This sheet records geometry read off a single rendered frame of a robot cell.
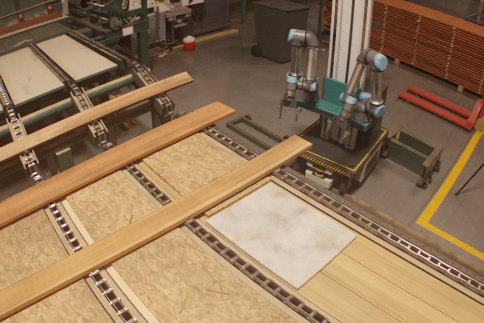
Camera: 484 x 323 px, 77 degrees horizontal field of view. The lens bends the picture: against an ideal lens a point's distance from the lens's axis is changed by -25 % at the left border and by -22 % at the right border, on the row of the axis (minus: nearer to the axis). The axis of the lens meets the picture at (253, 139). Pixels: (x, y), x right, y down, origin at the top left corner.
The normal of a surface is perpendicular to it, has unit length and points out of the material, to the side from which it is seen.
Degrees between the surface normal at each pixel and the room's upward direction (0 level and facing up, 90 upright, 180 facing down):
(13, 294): 0
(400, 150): 90
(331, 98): 90
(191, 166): 0
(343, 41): 90
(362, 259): 0
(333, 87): 90
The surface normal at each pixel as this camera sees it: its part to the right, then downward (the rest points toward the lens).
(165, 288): 0.03, -0.85
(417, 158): -0.71, 0.36
